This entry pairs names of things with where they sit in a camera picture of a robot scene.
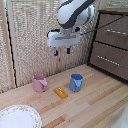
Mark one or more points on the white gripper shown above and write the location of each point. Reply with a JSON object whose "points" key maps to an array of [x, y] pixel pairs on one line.
{"points": [[63, 38]]}

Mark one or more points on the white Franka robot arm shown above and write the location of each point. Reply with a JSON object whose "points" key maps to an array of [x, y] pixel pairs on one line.
{"points": [[74, 11]]}

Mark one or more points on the dark brown drawer cabinet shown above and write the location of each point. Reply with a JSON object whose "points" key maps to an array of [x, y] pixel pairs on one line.
{"points": [[111, 46]]}

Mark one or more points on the woven bamboo screen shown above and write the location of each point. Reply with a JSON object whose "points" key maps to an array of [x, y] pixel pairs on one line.
{"points": [[33, 36]]}

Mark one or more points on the blue mug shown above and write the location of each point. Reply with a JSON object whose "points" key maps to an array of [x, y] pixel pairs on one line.
{"points": [[76, 82]]}

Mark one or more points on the pink mug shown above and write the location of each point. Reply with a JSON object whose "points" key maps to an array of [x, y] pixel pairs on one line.
{"points": [[39, 83]]}

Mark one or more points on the orange rectangular block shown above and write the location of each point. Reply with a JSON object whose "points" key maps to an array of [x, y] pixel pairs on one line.
{"points": [[61, 92]]}

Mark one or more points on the white floral rimmed plate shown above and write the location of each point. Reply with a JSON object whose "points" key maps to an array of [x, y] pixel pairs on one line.
{"points": [[18, 117]]}

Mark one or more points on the grey rounded object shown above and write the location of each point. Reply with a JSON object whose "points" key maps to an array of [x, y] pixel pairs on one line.
{"points": [[121, 118]]}

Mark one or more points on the wooden screen post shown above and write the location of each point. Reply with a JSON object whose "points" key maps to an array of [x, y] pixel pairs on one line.
{"points": [[7, 43]]}

